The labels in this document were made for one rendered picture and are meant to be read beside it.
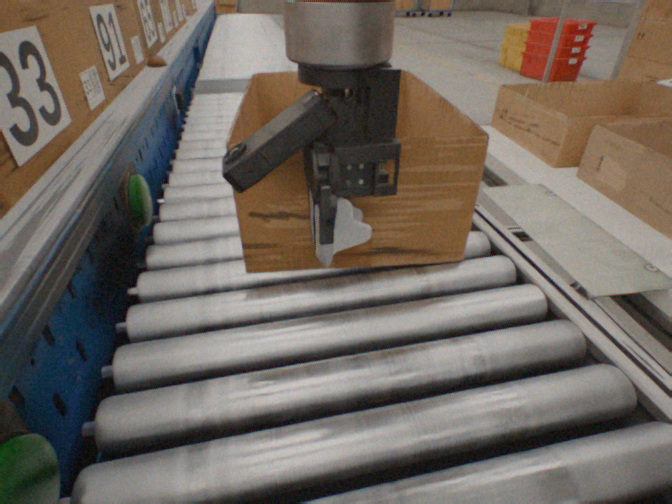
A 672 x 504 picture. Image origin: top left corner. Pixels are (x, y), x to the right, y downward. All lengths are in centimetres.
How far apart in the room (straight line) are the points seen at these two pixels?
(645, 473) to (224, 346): 38
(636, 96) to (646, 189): 59
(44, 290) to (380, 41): 32
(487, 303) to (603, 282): 16
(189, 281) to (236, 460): 26
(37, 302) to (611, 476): 45
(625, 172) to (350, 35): 58
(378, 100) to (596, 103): 96
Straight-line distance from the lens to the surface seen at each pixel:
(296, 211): 47
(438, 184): 49
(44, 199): 47
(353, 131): 38
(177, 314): 50
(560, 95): 121
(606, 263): 64
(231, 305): 49
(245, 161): 37
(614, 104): 132
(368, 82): 36
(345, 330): 45
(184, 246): 61
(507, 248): 62
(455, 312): 49
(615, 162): 83
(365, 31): 34
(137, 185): 59
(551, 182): 85
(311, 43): 34
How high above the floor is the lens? 106
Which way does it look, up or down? 34 degrees down
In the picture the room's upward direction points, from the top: straight up
